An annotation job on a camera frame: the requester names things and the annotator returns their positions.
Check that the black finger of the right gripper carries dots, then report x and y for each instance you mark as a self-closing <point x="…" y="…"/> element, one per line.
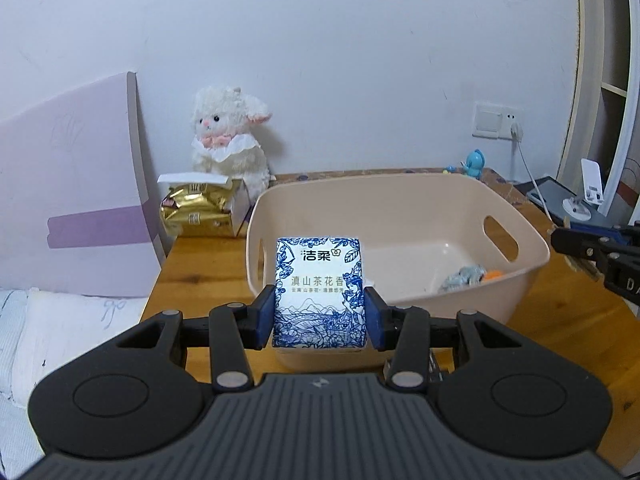
<point x="592" y="247"/>

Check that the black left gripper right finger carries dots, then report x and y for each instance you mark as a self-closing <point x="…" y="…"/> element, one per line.
<point x="504" y="393"/>

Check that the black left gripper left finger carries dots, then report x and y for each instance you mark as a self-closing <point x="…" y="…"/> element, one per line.
<point x="147" y="387"/>

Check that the orange cloth item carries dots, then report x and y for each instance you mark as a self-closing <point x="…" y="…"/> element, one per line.
<point x="492" y="275"/>

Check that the green plaid scrunchie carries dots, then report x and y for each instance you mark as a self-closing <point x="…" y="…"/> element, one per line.
<point x="466" y="276"/>

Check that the blue white tissue pack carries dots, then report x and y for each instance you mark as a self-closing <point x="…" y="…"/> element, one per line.
<point x="319" y="294"/>

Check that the white phone stand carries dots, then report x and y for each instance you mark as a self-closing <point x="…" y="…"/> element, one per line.
<point x="581" y="208"/>

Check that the black small box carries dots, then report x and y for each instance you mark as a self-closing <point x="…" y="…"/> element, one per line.
<point x="435" y="372"/>

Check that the white pillow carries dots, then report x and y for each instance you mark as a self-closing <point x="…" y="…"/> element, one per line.
<point x="60" y="327"/>

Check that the light blue bedsheet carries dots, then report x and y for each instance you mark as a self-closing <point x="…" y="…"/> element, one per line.
<point x="19" y="445"/>

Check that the beige plastic storage bin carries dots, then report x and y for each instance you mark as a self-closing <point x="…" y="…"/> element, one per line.
<point x="414" y="230"/>

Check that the blue toy figure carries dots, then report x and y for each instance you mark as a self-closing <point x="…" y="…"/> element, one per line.
<point x="472" y="166"/>

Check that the gold tissue pack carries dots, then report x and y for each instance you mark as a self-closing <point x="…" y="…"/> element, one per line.
<point x="198" y="210"/>

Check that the white plush lamb toy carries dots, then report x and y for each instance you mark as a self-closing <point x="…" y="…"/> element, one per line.
<point x="224" y="144"/>

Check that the white shelf frame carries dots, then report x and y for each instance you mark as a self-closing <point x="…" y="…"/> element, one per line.
<point x="604" y="122"/>

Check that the white wall socket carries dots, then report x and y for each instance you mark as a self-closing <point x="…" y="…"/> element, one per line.
<point x="496" y="122"/>

